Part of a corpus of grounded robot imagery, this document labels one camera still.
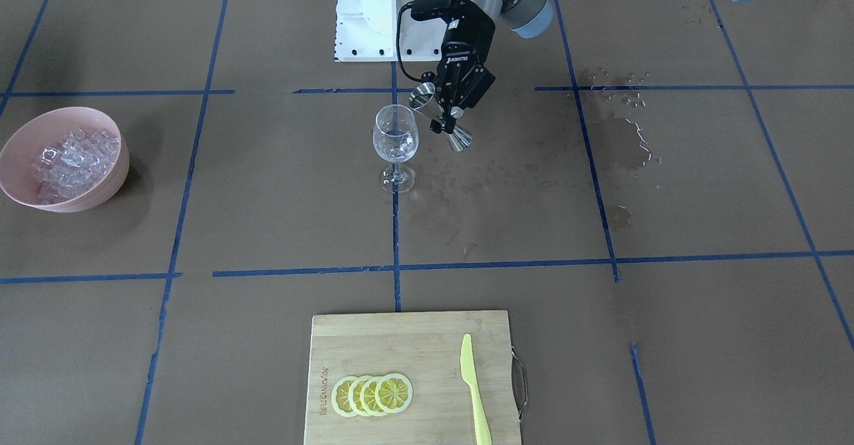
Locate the pink bowl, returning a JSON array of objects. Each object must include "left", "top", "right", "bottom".
[{"left": 2, "top": 105, "right": 130, "bottom": 213}]

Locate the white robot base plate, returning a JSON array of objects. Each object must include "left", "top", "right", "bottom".
[{"left": 334, "top": 0, "right": 446, "bottom": 63}]

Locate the front lemon slice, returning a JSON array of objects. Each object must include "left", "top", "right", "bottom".
[{"left": 332, "top": 376, "right": 358, "bottom": 418}]

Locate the steel double jigger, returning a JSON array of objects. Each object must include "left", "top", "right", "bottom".
[{"left": 408, "top": 82, "right": 473, "bottom": 152}]

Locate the lemon slice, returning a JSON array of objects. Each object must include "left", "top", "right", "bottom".
[
  {"left": 360, "top": 376, "right": 388, "bottom": 417},
  {"left": 348, "top": 375, "right": 373, "bottom": 417},
  {"left": 332, "top": 376, "right": 358, "bottom": 418},
  {"left": 374, "top": 372, "right": 414, "bottom": 414}
]

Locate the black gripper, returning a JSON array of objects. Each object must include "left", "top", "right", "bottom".
[{"left": 420, "top": 11, "right": 495, "bottom": 133}]

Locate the bamboo cutting board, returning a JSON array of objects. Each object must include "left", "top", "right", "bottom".
[{"left": 303, "top": 310, "right": 522, "bottom": 444}]

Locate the back lemon slice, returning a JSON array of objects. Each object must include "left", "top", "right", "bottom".
[{"left": 374, "top": 372, "right": 414, "bottom": 414}]

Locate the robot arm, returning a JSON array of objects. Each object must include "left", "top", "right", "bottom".
[{"left": 406, "top": 0, "right": 554, "bottom": 135}]

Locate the yellow plastic knife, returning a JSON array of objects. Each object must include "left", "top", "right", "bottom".
[{"left": 460, "top": 334, "right": 493, "bottom": 444}]

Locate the clear wine glass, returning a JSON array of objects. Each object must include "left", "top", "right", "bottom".
[{"left": 372, "top": 104, "right": 419, "bottom": 193}]

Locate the pile of ice cubes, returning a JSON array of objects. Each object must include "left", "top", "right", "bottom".
[{"left": 31, "top": 127, "right": 120, "bottom": 205}]

